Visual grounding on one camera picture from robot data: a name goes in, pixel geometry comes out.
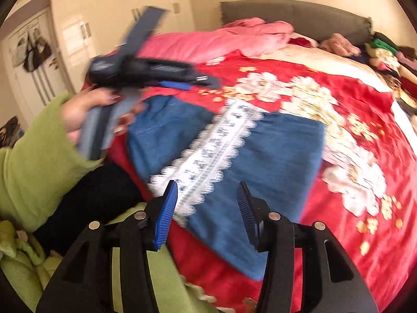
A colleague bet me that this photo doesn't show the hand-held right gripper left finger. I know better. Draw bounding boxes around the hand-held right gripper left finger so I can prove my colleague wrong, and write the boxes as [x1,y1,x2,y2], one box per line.
[36,180,178,313]

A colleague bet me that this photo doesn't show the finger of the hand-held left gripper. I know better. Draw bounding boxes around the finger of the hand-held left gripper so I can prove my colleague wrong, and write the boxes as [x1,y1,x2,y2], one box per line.
[156,72,220,91]

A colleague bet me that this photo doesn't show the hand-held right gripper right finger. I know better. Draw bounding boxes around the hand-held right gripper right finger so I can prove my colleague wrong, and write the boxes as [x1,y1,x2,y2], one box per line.
[236,181,380,313]

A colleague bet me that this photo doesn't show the blue denim skirt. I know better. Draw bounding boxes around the blue denim skirt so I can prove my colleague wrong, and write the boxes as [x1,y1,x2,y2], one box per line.
[125,94,326,282]

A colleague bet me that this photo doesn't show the person's left forearm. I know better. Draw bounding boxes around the person's left forearm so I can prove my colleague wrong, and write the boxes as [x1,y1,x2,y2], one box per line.
[0,92,105,233]

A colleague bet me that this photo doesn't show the person's left hand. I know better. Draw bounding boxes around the person's left hand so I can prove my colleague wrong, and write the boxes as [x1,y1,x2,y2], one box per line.
[61,87,146,145]

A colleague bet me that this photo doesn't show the pink quilt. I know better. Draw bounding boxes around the pink quilt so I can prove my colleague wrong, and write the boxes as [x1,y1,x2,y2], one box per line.
[135,18,295,65]

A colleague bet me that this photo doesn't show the cream wardrobe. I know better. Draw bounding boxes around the cream wardrobe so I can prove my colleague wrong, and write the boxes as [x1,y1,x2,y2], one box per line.
[50,0,196,92]

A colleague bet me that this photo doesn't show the person's black-clad leg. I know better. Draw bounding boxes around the person's black-clad leg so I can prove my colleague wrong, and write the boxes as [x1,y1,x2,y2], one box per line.
[33,161,144,255]

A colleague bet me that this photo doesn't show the white door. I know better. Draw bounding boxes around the white door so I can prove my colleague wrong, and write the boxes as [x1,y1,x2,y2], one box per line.
[2,7,76,122]

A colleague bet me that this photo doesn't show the hanging bags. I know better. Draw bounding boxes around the hanging bags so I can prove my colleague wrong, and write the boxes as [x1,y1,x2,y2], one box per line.
[15,29,53,72]

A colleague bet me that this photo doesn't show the dark red garment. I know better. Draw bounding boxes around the dark red garment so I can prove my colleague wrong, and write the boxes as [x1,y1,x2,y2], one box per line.
[288,37,318,48]

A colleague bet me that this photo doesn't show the grey upholstered headboard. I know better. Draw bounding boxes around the grey upholstered headboard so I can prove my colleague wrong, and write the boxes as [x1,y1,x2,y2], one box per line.
[220,0,373,44]

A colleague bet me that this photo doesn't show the dark patterned bag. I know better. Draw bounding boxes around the dark patterned bag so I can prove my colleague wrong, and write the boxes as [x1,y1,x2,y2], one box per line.
[0,116,24,149]

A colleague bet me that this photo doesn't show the green fleece jacket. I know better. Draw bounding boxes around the green fleece jacket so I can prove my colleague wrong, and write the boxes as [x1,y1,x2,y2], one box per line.
[0,202,229,313]

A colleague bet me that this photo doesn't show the red floral bedspread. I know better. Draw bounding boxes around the red floral bedspread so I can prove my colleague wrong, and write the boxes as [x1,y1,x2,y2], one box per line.
[81,29,417,313]

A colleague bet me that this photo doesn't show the pink fuzzy garment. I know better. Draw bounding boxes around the pink fuzzy garment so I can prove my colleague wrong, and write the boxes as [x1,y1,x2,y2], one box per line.
[317,33,362,57]

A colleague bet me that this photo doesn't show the pile of folded clothes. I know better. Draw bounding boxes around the pile of folded clothes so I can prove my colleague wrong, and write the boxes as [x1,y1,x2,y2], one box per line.
[365,31,417,115]

